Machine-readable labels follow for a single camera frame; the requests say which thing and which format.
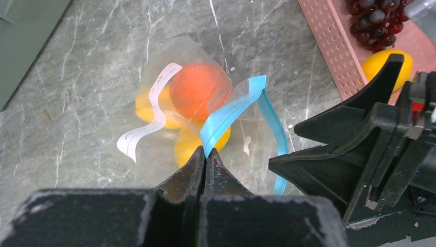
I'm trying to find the clear zip top bag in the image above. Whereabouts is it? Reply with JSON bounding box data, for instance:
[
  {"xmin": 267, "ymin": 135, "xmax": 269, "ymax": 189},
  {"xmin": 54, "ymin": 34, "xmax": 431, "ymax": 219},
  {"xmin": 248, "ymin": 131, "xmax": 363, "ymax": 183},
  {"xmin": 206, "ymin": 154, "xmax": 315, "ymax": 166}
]
[{"xmin": 111, "ymin": 36, "xmax": 289, "ymax": 195}]

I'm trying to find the orange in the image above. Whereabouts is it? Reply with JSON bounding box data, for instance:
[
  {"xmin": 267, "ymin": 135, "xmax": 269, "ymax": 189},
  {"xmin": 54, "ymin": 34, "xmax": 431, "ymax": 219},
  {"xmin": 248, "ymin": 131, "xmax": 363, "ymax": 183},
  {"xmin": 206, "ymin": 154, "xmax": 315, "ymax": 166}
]
[{"xmin": 169, "ymin": 63, "xmax": 233, "ymax": 121}]

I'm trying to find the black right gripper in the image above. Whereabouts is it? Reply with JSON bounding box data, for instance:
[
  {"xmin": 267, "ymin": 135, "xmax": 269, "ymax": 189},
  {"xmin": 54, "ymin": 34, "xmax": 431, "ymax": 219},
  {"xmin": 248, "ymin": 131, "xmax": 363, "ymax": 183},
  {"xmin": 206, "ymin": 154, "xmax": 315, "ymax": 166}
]
[{"xmin": 268, "ymin": 54, "xmax": 435, "ymax": 246}]

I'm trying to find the yellow mango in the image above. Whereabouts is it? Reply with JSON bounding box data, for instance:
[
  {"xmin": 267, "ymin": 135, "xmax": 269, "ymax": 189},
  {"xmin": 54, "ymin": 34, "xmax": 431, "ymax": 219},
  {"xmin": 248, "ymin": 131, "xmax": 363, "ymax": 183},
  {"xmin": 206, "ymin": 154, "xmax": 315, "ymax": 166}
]
[{"xmin": 174, "ymin": 127, "xmax": 231, "ymax": 168}]

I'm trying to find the dark red grape bunch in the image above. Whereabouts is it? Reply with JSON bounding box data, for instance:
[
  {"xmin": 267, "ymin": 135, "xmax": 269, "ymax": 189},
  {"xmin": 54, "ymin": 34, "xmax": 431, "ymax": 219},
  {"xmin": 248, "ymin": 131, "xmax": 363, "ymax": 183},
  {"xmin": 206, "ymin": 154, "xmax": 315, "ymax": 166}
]
[{"xmin": 345, "ymin": 0, "xmax": 410, "ymax": 54}]

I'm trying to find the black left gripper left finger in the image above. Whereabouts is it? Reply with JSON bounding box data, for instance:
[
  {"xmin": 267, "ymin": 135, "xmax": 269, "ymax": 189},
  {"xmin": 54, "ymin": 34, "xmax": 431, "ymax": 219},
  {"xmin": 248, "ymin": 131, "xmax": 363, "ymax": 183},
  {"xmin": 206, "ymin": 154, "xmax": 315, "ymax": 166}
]
[{"xmin": 1, "ymin": 146, "xmax": 206, "ymax": 246}]

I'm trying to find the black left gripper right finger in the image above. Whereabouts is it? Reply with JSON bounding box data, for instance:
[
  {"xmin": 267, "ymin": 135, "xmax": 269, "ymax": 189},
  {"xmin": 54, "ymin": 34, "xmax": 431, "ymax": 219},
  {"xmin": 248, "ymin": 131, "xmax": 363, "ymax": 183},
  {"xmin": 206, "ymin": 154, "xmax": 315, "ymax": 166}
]
[{"xmin": 199, "ymin": 148, "xmax": 348, "ymax": 247}]

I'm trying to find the pink plastic basket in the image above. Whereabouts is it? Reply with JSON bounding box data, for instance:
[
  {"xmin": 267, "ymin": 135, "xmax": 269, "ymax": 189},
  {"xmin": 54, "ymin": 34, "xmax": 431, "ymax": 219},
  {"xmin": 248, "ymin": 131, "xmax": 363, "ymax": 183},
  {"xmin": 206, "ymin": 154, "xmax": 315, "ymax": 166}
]
[{"xmin": 299, "ymin": 0, "xmax": 435, "ymax": 100}]

